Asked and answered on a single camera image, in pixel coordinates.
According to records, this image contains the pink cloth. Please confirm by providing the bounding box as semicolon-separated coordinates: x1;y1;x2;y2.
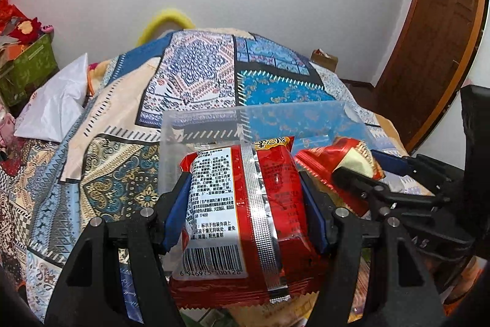
0;107;19;148

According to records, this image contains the red and gold snack packet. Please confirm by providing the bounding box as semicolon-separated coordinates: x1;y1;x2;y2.
294;136;385;218

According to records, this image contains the white plastic bag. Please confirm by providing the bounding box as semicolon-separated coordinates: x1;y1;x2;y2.
14;53;91;142

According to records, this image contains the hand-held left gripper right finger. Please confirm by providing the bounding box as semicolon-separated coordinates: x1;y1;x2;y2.
298;170;450;327

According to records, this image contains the green patterned box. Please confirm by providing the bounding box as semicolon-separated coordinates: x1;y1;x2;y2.
0;33;59;108

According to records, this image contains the yellow foam ring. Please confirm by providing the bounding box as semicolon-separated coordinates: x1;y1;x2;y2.
137;7;196;46

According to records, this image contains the yellow snack packet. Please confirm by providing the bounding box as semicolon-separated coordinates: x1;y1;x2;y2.
180;294;319;327

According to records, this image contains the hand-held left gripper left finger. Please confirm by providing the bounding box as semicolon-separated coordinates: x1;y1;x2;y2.
44;171;194;327

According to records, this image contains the clear plastic container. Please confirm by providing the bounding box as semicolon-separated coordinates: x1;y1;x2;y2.
158;99;379;205

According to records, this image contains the colourful snack packet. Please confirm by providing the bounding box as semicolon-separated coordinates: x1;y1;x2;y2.
346;246;385;327

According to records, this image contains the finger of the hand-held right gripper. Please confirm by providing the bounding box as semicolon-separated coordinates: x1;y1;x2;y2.
370;149;457;195
331;166;451;226

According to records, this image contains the brown wooden door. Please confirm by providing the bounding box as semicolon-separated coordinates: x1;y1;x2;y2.
368;0;489;156

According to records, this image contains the large red snack packet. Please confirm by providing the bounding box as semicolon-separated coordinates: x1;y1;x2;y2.
168;135;334;311

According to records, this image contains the small cardboard box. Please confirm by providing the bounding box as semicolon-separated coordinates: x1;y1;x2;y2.
309;49;340;72

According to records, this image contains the patterned patchwork blanket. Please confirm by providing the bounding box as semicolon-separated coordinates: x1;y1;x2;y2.
0;27;435;327

